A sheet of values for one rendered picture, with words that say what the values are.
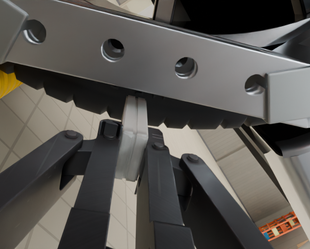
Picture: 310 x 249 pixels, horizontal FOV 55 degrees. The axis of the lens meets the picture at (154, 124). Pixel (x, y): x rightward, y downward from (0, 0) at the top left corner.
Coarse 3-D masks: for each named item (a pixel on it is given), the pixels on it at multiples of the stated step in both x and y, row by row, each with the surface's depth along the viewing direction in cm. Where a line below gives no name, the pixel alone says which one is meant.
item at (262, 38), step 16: (80, 0) 24; (96, 0) 32; (160, 0) 26; (176, 0) 26; (272, 0) 40; (288, 0) 36; (304, 0) 27; (144, 16) 44; (160, 16) 27; (224, 16) 44; (240, 16) 39; (256, 16) 35; (272, 16) 32; (288, 16) 29; (304, 16) 26; (208, 32) 27; (224, 32) 27; (240, 32) 26; (256, 32) 26; (272, 32) 26; (288, 32) 26
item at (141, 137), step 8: (136, 104) 21; (144, 104) 21; (136, 112) 19; (144, 112) 19; (136, 120) 18; (144, 120) 18; (136, 128) 17; (144, 128) 17; (136, 136) 16; (144, 136) 16; (136, 144) 16; (144, 144) 16; (136, 152) 16; (136, 160) 16; (128, 168) 17; (136, 168) 17; (128, 176) 17; (136, 176) 17
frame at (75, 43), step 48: (0, 0) 16; (48, 0) 16; (0, 48) 17; (48, 48) 17; (96, 48) 17; (144, 48) 17; (192, 48) 17; (240, 48) 18; (288, 48) 22; (192, 96) 19; (240, 96) 19; (288, 96) 18
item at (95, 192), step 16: (112, 128) 15; (96, 144) 14; (112, 144) 15; (96, 160) 13; (112, 160) 13; (96, 176) 12; (112, 176) 12; (80, 192) 11; (96, 192) 11; (112, 192) 11; (80, 208) 9; (96, 208) 10; (80, 224) 8; (96, 224) 9; (64, 240) 8; (80, 240) 8; (96, 240) 8
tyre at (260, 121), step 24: (120, 48) 25; (24, 72) 26; (48, 72) 26; (72, 96) 27; (96, 96) 27; (120, 96) 27; (144, 96) 27; (168, 120) 28; (192, 120) 28; (216, 120) 28; (240, 120) 28
